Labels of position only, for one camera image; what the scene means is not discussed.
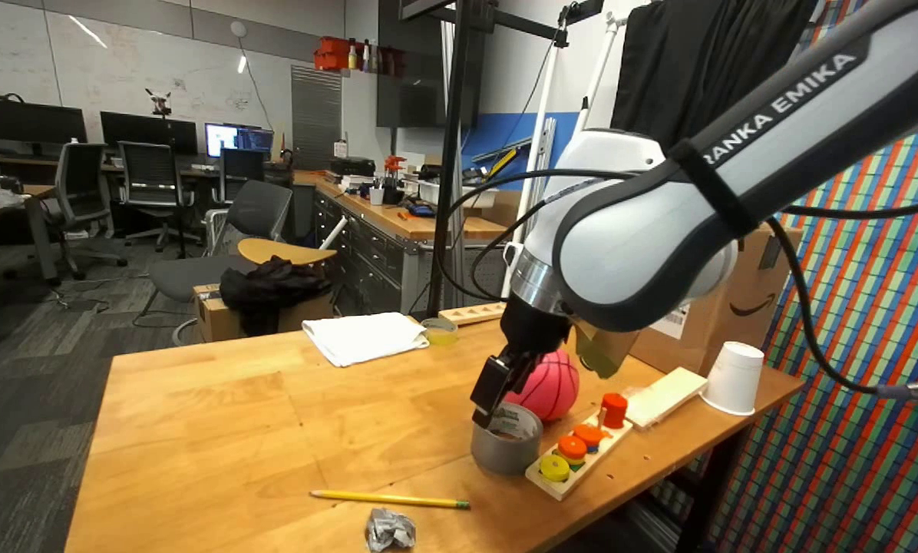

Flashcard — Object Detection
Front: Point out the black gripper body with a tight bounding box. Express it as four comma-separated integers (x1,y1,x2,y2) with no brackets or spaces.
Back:
490,293,575,390

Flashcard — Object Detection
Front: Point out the pink rubber basketball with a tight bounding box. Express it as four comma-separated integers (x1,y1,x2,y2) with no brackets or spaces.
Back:
503,349,583,427

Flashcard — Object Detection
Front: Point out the grey duct tape roll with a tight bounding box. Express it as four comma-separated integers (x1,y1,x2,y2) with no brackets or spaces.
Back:
471,399,545,476

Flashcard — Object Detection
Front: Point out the crumpled foil ball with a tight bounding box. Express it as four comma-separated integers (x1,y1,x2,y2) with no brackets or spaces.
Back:
362,508,421,553

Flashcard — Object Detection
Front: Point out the brown cardboard box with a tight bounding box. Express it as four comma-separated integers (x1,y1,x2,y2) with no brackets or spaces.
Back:
629,224,808,378

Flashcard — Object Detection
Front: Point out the wooden strip with slots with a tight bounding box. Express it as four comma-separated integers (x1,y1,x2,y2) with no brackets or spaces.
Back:
436,300,509,332

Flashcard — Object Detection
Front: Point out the red wooden cylinder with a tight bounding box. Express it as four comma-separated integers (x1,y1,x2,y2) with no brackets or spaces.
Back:
594,390,629,430

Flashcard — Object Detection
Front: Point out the white paper sheet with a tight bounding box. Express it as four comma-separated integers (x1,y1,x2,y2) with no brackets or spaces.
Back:
300,309,434,370

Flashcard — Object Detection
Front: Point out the pale flat wooden board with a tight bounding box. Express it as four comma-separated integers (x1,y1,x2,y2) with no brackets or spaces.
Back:
620,367,708,430

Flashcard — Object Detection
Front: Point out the yellow pencil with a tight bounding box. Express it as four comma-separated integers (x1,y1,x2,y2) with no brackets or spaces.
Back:
308,488,473,513

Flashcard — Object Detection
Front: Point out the wooden top workbench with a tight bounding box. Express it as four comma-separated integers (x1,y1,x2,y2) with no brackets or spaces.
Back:
291,166,512,315

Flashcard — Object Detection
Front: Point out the black metal pole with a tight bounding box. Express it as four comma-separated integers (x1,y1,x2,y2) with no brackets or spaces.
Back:
423,0,570,320

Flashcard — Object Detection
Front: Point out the blue board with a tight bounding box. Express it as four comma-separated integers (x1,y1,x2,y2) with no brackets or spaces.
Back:
460,107,583,197

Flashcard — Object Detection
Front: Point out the white paper cup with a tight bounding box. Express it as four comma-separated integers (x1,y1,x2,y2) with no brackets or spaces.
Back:
700,337,767,417

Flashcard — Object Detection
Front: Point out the white stand pole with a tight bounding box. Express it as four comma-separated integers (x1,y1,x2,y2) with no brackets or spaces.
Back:
497,39,563,272

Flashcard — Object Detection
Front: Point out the black bag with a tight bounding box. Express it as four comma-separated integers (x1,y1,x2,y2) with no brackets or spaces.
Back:
218,255,328,337

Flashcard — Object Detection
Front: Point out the round wooden stool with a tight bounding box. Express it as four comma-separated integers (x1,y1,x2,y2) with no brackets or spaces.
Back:
237,238,342,270

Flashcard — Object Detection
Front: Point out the wooden crate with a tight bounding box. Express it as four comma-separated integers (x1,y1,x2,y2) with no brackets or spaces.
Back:
191,284,342,345

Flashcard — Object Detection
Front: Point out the grey office chair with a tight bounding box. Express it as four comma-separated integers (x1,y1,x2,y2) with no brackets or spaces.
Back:
148,181,294,309

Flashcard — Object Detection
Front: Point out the grey metal cabinet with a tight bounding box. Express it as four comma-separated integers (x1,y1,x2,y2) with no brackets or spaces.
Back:
287,65,344,173

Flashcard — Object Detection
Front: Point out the black hanging curtain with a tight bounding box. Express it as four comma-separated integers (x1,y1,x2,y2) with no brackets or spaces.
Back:
607,0,819,158

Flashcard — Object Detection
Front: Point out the orange container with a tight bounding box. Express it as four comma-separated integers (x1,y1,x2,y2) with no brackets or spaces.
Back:
312,35,357,74

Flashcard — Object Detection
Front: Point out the lit computer screen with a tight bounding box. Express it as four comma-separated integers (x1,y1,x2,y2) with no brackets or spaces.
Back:
204,119,275,162

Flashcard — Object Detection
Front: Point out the colourful woven pattern backdrop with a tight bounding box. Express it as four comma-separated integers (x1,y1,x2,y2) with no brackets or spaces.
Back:
707,0,918,553

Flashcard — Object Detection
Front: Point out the black office chair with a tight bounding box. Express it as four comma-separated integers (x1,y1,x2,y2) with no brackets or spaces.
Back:
52,139,132,284
116,139,207,259

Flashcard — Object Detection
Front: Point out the black computer monitor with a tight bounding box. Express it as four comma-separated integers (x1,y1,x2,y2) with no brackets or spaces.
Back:
0,92,90,160
98,107,200,158

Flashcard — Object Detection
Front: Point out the wooden office desk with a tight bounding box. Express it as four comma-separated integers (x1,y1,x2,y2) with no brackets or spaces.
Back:
0,181,60,348

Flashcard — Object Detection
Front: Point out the yellow wooden ring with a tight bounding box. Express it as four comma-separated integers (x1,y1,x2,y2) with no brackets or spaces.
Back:
533,453,575,485

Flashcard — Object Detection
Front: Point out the orange wooden ring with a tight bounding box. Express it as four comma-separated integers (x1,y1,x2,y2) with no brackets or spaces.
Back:
557,434,588,464
570,421,607,453

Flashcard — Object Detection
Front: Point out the black looped wrist cable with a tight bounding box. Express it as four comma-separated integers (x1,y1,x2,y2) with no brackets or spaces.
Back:
436,166,684,300

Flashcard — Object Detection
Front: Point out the black wall screen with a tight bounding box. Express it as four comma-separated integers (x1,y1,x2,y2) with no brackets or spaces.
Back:
375,0,452,131

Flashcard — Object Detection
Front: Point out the black cable with grey connector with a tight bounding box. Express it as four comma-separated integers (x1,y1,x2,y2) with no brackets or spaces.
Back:
764,195,918,407

